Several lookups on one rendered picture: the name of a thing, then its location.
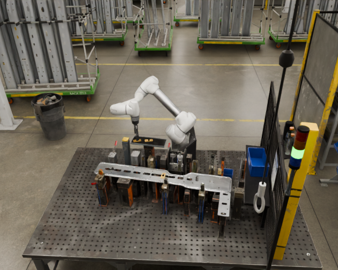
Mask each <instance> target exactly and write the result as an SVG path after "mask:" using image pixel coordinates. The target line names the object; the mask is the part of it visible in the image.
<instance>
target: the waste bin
mask: <svg viewBox="0 0 338 270"><path fill-rule="evenodd" d="M31 105H32V107H33V108H34V114H35V118H36V120H37V121H39V122H40V125H41V128H42V131H43V134H44V136H45V138H46V139H48V140H59V139H61V138H63V137H64V136H65V135H66V134H67V129H66V125H65V120H64V112H65V108H64V104H63V99H62V96H61V95H59V94H56V93H42V94H38V95H36V96H35V97H33V98H32V99H31Z"/></svg>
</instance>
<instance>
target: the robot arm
mask: <svg viewBox="0 0 338 270"><path fill-rule="evenodd" d="M158 83H159V81H158V79H157V78H156V77H155V76H150V77H148V78H147V79H145V80H144V81H143V82H142V84H141V85H140V87H139V88H138V89H137V91H136V92H135V98H134V99H131V100H128V101H125V102H122V103H117V104H114V105H112V106H111V107H110V110H111V113H112V114H114V115H130V118H131V121H132V124H133V125H134V133H135V134H136V135H135V136H136V141H138V140H139V135H138V125H137V124H138V123H139V104H138V102H140V101H141V100H142V99H143V98H144V97H145V96H146V95H148V94H149V93H150V94H152V95H154V96H155V97H156V98H157V99H158V100H159V101H160V102H161V103H162V105H163V106H164V107H165V108H166V109H167V110H168V111H169V112H170V113H171V114H172V115H173V116H174V117H175V121H176V122H177V124H175V125H173V124H172V125H169V126H168V127H167V128H166V134H167V136H168V137H169V138H170V139H171V140H172V141H173V142H174V143H176V144H175V146H178V148H177V150H179V149H180V148H182V147H184V146H185V145H188V144H189V136H190V133H188V134H186V132H188V131H189V130H190V129H191V128H192V127H193V126H194V124H195V122H196V117H195V115H194V114H193V113H191V112H188V113H186V112H185V111H181V110H180V109H179V108H178V107H177V106H176V105H175V104H174V103H173V102H172V101H171V100H170V99H169V98H168V97H167V96H166V95H165V94H164V93H163V92H162V91H161V90H160V89H159V86H158Z"/></svg>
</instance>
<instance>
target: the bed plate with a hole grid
mask: <svg viewBox="0 0 338 270"><path fill-rule="evenodd" d="M113 150H114V148H93V147H77V149H76V151H75V153H74V155H73V157H72V159H71V161H70V163H69V165H68V167H67V168H66V170H65V172H64V174H63V176H62V178H61V180H60V182H59V184H58V186H57V188H56V190H55V192H54V194H53V196H52V198H51V200H50V202H49V203H48V205H47V207H46V209H45V211H44V213H43V215H42V217H41V219H40V221H39V223H38V225H37V227H36V229H35V231H34V233H33V235H32V237H31V238H30V240H29V243H28V244H27V246H26V248H25V250H24V252H23V254H22V256H23V258H46V259H70V260H94V261H118V262H131V263H156V264H180V265H205V266H229V267H253V268H266V267H267V242H266V222H265V224H264V230H260V224H261V221H262V216H258V213H257V212H256V211H255V209H254V206H248V205H244V196H243V199H242V204H241V211H240V221H235V220H231V215H232V210H233V201H234V190H235V187H236V184H237V182H239V181H238V177H239V169H240V161H241V158H242V164H241V167H242V165H243V158H245V151H221V150H196V160H198V172H197V173H199V174H209V166H210V162H211V154H213V153H214V154H215V162H214V166H215V175H217V176H218V168H221V163H222V157H225V161H224V168H225V169H233V176H232V186H231V192H230V194H231V200H230V214H229V217H227V216H226V225H225V227H224V232H225V237H224V241H223V242H222V241H217V235H218V231H219V226H220V225H219V219H218V223H212V222H210V215H211V210H212V209H211V206H210V205H207V198H208V195H207V193H208V192H207V191H205V203H204V215H205V218H204V221H203V222H198V223H197V222H196V220H197V216H198V208H199V205H198V204H194V192H192V200H191V202H190V203H189V210H190V213H189V216H190V217H189V218H188V217H186V216H184V213H183V212H184V209H185V202H184V201H185V197H184V199H183V203H182V204H178V190H177V196H176V199H175V202H174V204H169V205H170V211H169V212H170V214H169V215H165V214H162V205H163V201H161V197H162V193H161V194H160V197H159V200H158V203H154V202H152V199H153V189H150V188H149V187H148V191H151V193H150V196H149V199H148V200H144V199H138V197H139V195H138V197H137V198H134V197H133V202H137V203H136V206H135V208H134V209H130V208H122V207H118V203H119V201H120V197H119V193H118V194H117V195H115V194H112V192H113V186H112V188H111V189H110V191H109V193H108V195H109V198H110V203H108V204H107V206H106V207H104V206H101V207H100V206H98V205H99V201H98V190H97V189H96V188H95V185H91V183H95V182H94V179H95V177H96V174H95V173H94V171H95V169H96V168H97V166H98V164H99V163H100V162H106V163H109V160H108V156H109V154H110V152H113ZM147 183H148V185H149V182H148V181H147ZM243 188H245V184H244V187H243ZM139 189H140V192H141V187H139ZM139 194H140V193H139ZM271 268H277V269H302V270H322V264H321V261H320V259H319V256H318V253H317V251H316V248H315V246H314V243H313V240H312V237H311V234H310V233H309V231H308V227H307V224H306V221H305V219H304V216H303V214H302V210H301V209H300V205H299V203H298V206H297V210H296V213H295V217H294V220H293V223H292V227H291V230H290V234H289V238H288V241H287V244H286V248H285V251H284V255H283V259H282V260H277V259H273V262H272V265H271Z"/></svg>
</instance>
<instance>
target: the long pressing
mask: <svg viewBox="0 0 338 270"><path fill-rule="evenodd" d="M105 168H114V170H115V169H119V170H121V171H114V170H105ZM99 169H102V170H103V172H104V173H105V176H112V177H122V178H131V179H135V180H140V181H148V182H156V183H163V182H164V179H162V178H161V177H159V176H152V175H151V174H157V175H161V174H162V173H166V175H165V176H174V177H175V178H168V177H165V178H168V184H173V185H181V186H183V187H185V188H188V189H195V190H201V183H204V184H205V186H204V189H205V190H206V191H211V192H219V193H220V192H226V193H230V192H231V186H232V179H231V178H230V177H225V176H217V175H208V174H199V173H194V172H190V173H188V174H186V175H176V174H170V173H169V172H168V171H167V170H163V169H154V168H146V167H137V166H129V165H124V164H115V163H106V162H100V163H99V164H98V166H97V168H96V169H95V171H94V173H95V174H96V175H97V174H98V172H99ZM124 170H127V171H131V172H124ZM134 171H136V172H140V174H134V173H133V172H134ZM143 173H149V174H150V175H144V174H143ZM196 176H198V177H199V181H196ZM178 177H183V179H178ZM188 178H191V179H192V180H191V181H189V180H187V179H188ZM210 181H211V182H210ZM213 182H214V183H213Z"/></svg>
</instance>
